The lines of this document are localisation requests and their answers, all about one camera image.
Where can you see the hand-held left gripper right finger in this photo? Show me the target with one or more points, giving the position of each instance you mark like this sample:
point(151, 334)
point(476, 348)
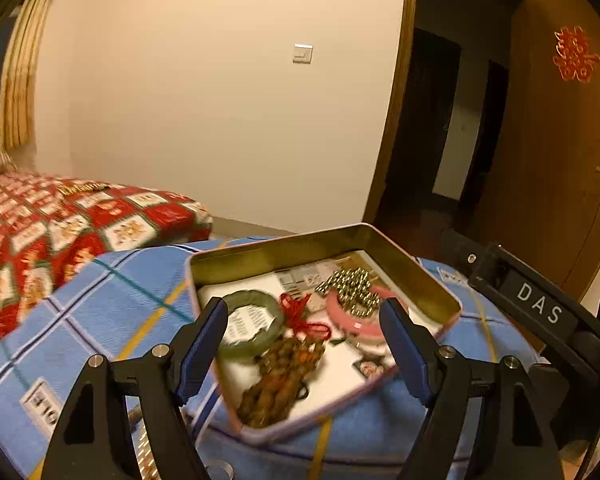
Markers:
point(405, 355)

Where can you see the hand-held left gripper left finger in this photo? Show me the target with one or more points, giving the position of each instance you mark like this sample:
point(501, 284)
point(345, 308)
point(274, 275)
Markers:
point(202, 350)

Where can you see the green jade bangle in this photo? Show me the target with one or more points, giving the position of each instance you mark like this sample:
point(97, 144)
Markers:
point(230, 347)

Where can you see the pink tin box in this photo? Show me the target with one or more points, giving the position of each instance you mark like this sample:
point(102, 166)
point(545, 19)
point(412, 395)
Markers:
point(380, 400)

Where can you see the pink bangle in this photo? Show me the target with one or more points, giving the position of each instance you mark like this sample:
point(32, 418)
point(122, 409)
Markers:
point(352, 324)

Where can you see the person's right hand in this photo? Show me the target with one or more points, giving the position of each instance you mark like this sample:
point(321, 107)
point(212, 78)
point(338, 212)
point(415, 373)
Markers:
point(582, 462)

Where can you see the printed paper leaflet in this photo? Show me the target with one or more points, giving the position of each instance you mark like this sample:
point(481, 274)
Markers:
point(340, 370)

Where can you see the blue plaid blanket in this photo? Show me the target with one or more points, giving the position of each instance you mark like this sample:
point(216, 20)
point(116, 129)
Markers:
point(105, 300)

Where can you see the brown wooden door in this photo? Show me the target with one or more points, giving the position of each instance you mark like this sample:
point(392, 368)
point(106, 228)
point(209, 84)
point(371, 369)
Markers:
point(545, 170)

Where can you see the red patterned bedspread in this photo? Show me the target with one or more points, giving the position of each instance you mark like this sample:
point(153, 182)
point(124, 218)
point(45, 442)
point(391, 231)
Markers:
point(40, 240)

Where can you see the small gold dark object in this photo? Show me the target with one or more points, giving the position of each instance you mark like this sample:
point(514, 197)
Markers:
point(82, 188)

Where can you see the red paper door decoration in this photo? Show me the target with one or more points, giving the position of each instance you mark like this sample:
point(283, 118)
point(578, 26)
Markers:
point(575, 55)

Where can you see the narrow yellow curtain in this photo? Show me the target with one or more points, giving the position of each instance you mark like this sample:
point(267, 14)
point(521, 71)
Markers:
point(25, 70)

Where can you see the brown door frame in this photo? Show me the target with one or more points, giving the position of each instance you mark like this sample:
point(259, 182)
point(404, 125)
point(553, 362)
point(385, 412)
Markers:
point(395, 110)

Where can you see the white light switch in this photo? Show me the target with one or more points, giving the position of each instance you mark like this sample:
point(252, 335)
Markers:
point(303, 53)

